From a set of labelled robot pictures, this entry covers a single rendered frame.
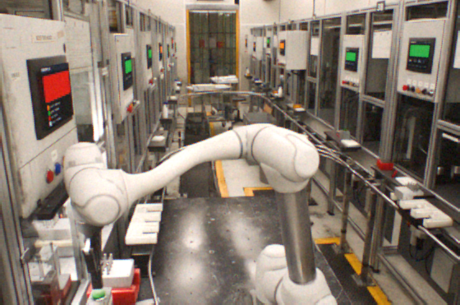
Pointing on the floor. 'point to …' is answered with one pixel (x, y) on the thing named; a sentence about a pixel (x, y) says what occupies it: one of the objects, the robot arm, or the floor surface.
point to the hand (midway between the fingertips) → (96, 277)
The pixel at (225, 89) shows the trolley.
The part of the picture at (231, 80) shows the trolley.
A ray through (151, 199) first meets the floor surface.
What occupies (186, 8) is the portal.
